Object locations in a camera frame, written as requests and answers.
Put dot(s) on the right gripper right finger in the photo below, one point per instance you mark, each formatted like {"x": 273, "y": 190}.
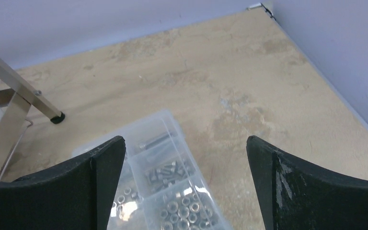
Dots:
{"x": 295, "y": 194}

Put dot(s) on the steel two-tier dish rack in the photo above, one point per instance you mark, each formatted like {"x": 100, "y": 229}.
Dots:
{"x": 17, "y": 101}

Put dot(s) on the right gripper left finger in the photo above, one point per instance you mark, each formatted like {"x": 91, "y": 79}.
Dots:
{"x": 76, "y": 194}

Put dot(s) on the clear plastic screw box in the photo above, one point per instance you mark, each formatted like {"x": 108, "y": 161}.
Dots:
{"x": 161, "y": 186}

